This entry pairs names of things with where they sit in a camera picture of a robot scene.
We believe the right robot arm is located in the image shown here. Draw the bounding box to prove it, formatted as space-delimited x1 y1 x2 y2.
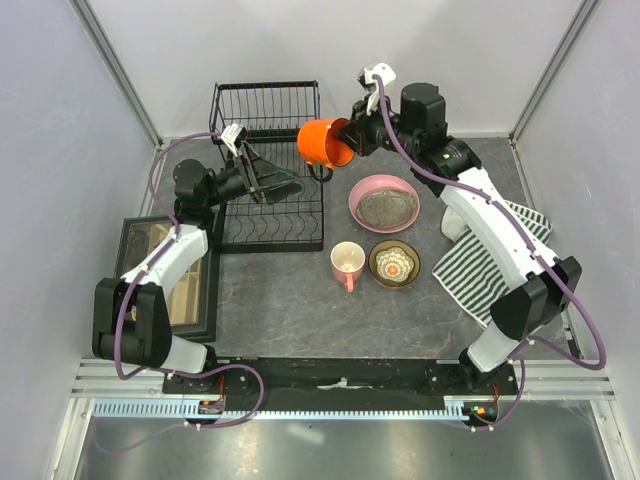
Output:
334 76 582 394

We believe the orange mug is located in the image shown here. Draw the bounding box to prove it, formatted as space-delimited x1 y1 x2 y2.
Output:
297 118 355 183

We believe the green striped towel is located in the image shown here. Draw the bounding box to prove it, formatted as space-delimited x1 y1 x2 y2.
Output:
431 199 553 329

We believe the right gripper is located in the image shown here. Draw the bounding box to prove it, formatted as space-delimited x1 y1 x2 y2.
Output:
334 92 419 158

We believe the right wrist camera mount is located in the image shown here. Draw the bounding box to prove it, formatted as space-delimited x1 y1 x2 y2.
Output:
358 62 397 116

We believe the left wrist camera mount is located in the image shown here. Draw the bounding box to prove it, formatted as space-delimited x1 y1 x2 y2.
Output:
219 123 247 157

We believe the beige patterned cup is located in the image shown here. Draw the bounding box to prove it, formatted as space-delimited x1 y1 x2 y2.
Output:
367 239 421 289

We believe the pink plate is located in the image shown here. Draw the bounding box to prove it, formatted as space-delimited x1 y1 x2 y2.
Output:
348 174 420 234

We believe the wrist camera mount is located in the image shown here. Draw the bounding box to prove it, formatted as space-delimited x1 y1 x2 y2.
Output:
219 123 247 157
358 62 397 116

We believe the blue cable duct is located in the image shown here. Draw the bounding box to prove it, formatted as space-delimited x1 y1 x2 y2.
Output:
93 397 487 421

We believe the black wire dish rack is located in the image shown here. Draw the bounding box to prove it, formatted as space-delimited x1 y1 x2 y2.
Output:
209 80 327 254

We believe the speckled beige plate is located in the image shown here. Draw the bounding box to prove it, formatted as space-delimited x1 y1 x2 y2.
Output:
356 191 418 226

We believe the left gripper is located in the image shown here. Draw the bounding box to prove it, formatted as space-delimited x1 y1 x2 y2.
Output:
204 142 301 207

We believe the white folded cloth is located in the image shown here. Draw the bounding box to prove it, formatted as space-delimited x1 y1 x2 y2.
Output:
441 207 468 242

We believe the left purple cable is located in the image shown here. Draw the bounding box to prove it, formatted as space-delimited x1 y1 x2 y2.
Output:
88 130 264 454

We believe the white patterned bowl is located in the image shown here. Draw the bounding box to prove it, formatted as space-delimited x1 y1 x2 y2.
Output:
375 246 415 283

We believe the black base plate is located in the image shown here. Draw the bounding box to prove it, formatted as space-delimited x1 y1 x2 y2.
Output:
162 355 519 412

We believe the aluminium frame rail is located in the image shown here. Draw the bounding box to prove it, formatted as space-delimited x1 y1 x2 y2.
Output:
69 357 615 399

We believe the black glass-lid organizer box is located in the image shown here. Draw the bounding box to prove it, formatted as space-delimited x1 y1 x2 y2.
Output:
115 216 220 343

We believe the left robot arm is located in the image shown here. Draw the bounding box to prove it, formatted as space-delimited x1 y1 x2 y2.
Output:
92 141 302 393

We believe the pink mug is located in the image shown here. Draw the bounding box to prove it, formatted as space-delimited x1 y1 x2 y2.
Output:
330 241 367 293

